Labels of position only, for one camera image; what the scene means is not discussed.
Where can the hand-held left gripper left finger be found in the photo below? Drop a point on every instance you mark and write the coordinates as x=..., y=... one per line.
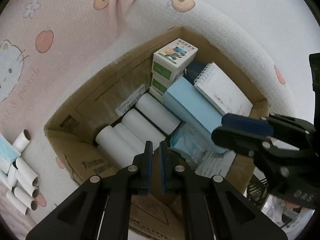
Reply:
x=149, y=170

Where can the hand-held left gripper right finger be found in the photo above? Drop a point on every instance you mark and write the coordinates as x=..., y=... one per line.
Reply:
x=163, y=170

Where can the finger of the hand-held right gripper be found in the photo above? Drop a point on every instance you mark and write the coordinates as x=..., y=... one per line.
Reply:
x=235, y=141
x=245, y=125

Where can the brown cardboard box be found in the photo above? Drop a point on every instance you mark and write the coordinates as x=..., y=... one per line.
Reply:
x=100, y=87

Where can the pile of white tubes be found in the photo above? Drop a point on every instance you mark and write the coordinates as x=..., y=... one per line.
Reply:
x=25, y=177

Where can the white printed paper sheet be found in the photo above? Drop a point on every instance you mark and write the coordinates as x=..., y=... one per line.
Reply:
x=215, y=165

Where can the light blue plastic packet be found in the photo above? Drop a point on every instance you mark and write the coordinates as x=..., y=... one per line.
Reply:
x=187, y=147

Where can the white paper roll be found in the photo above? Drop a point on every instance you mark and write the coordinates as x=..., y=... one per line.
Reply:
x=157, y=113
x=110, y=147
x=127, y=141
x=142, y=127

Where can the black mesh basket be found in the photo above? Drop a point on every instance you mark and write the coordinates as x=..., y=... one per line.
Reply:
x=257, y=187

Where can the white spiral notepad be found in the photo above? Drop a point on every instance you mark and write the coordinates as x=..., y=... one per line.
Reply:
x=222, y=90

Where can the light blue box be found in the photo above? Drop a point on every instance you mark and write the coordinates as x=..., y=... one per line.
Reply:
x=190, y=105

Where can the dark blue box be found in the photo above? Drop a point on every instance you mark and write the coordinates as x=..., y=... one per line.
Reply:
x=196, y=70

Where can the small box with cartoon print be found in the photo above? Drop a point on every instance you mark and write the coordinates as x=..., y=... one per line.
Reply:
x=175, y=55

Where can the blue face mask pack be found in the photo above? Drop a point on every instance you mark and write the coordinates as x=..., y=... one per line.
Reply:
x=7, y=155

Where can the pink white printed blanket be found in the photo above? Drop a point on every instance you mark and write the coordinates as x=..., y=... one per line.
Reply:
x=75, y=30

